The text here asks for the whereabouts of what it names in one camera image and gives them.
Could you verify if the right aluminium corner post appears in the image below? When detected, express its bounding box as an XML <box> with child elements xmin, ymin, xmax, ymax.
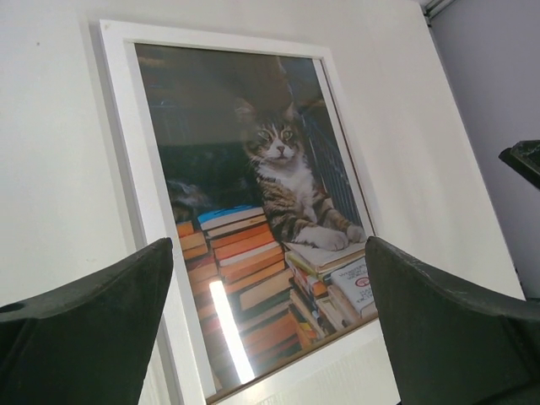
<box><xmin>420</xmin><ymin>0</ymin><xmax>456</xmax><ymax>27</ymax></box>

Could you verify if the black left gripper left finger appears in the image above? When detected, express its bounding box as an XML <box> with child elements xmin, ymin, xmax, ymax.
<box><xmin>1</xmin><ymin>238</ymin><xmax>173</xmax><ymax>404</ymax></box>

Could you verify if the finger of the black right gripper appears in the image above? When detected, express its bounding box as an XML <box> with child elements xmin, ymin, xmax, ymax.
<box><xmin>499</xmin><ymin>141</ymin><xmax>540</xmax><ymax>190</ymax></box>

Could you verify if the white wooden picture frame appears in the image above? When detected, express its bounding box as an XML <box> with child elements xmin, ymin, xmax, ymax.
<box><xmin>99</xmin><ymin>19</ymin><xmax>399</xmax><ymax>404</ymax></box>

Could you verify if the cat and books photo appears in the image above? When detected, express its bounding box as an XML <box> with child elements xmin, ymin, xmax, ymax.
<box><xmin>135</xmin><ymin>44</ymin><xmax>376</xmax><ymax>392</ymax></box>

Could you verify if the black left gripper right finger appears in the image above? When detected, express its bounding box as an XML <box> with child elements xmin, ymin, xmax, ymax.
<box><xmin>365</xmin><ymin>236</ymin><xmax>539</xmax><ymax>404</ymax></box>

